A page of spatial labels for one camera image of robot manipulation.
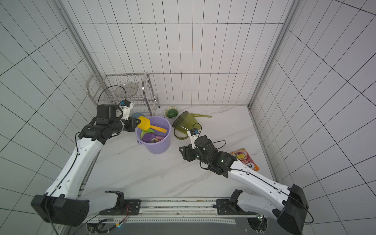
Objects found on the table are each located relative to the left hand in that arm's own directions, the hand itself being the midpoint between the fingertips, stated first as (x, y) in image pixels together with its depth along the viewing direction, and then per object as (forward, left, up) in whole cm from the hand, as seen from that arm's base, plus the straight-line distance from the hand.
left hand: (138, 124), depth 75 cm
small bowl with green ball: (+28, -13, -22) cm, 38 cm away
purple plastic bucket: (0, -7, -26) cm, 27 cm away
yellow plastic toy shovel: (+1, -3, -2) cm, 4 cm away
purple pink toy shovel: (+2, -2, -16) cm, 17 cm away
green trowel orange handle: (+7, -2, -16) cm, 17 cm away
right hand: (-11, -22, -6) cm, 25 cm away
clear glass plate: (+27, +11, +1) cm, 29 cm away
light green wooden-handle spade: (+3, +2, -14) cm, 14 cm away
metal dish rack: (+39, +39, -7) cm, 56 cm away
